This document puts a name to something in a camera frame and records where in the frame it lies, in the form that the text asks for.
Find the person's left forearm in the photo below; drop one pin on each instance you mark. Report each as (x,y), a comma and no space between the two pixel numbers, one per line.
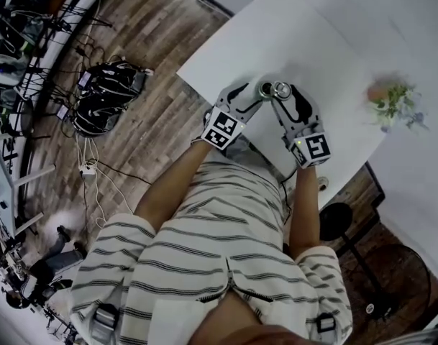
(172,185)

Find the small round metal object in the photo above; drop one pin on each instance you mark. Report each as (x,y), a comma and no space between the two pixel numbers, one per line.
(281,90)

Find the black standing fan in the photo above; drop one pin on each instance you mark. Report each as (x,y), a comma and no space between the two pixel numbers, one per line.
(335,221)

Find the small blue screen device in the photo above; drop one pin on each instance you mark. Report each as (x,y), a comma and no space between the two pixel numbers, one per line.
(62,112)
(84,79)

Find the black backpack with white lines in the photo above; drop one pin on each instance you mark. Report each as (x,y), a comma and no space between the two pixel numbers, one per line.
(114,83)
(98,115)

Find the white side table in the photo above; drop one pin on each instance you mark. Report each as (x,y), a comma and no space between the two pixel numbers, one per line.
(1,171)

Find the person's neck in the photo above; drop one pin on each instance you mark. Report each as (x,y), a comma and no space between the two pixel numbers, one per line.
(236,318)

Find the person's striped shirt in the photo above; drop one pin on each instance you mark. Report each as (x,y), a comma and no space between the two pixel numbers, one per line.
(211,243)

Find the green translucent bottle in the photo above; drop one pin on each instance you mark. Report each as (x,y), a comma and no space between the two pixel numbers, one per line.
(264,91)

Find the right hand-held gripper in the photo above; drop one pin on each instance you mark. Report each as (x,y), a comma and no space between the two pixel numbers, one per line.
(312,147)

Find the white power strip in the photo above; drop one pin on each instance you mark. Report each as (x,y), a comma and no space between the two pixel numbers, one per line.
(87,171)

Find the small grey round object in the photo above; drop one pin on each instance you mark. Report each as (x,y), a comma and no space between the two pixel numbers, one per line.
(323,183)

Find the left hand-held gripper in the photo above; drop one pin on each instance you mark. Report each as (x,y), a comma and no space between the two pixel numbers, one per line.
(224,129)

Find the person's right forearm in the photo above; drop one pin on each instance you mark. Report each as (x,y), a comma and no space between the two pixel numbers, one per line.
(305,210)

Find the small potted flower plant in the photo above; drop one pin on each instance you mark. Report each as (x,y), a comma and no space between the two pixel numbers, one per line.
(395,101)

